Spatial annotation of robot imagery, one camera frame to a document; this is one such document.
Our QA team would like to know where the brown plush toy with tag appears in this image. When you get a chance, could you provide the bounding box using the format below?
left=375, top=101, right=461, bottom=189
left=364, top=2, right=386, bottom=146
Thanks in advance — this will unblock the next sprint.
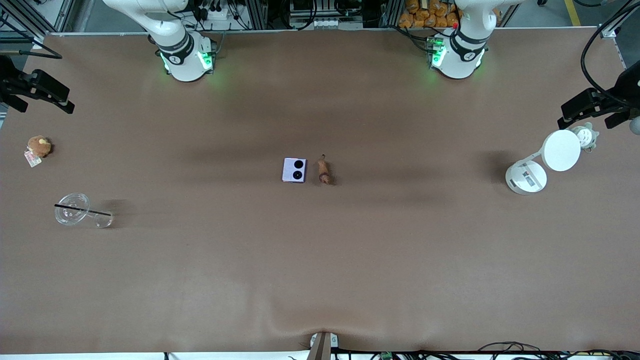
left=24, top=135, right=54, bottom=168

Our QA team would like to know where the aluminium frame profile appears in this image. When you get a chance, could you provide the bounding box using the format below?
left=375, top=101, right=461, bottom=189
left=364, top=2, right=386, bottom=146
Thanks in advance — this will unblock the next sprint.
left=599, top=0, right=640, bottom=40
left=0, top=0, right=76, bottom=40

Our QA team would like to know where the brown lion statue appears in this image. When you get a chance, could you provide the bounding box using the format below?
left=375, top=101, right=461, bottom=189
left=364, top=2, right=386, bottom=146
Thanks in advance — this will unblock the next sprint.
left=317, top=154, right=335, bottom=186

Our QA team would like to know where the black drinking straw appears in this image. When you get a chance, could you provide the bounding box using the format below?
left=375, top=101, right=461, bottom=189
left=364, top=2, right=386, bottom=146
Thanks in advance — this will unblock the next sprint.
left=54, top=203, right=112, bottom=218

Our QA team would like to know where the clear plastic cup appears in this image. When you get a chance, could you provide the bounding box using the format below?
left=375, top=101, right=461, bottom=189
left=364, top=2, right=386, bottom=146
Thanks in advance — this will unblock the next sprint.
left=54, top=192, right=115, bottom=229

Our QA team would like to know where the bag of orange snacks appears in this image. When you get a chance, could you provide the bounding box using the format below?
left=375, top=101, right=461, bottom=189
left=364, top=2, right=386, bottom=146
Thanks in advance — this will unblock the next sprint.
left=398, top=0, right=461, bottom=29

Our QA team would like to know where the brown table cover mat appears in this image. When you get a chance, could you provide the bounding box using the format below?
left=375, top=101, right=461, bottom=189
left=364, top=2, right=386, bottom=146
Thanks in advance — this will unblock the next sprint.
left=0, top=27, right=640, bottom=356

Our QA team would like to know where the aluminium camera mount post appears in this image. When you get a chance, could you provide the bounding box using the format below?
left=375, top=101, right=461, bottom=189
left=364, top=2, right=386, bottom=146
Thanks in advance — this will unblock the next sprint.
left=307, top=332, right=339, bottom=360

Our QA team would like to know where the lilac flip phone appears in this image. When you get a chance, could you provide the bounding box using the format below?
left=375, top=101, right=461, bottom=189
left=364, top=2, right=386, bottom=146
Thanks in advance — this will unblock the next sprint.
left=281, top=157, right=307, bottom=184

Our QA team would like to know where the small white grey figurine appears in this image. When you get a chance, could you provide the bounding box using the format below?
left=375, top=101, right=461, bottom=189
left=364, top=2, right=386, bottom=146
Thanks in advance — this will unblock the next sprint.
left=570, top=121, right=600, bottom=153

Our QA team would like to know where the white desk lamp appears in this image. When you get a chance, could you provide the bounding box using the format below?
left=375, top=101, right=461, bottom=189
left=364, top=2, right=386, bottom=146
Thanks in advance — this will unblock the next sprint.
left=504, top=129, right=582, bottom=196

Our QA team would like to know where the white power strip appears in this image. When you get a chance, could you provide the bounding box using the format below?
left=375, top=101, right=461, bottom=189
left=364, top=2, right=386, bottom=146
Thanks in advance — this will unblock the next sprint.
left=202, top=3, right=237, bottom=22

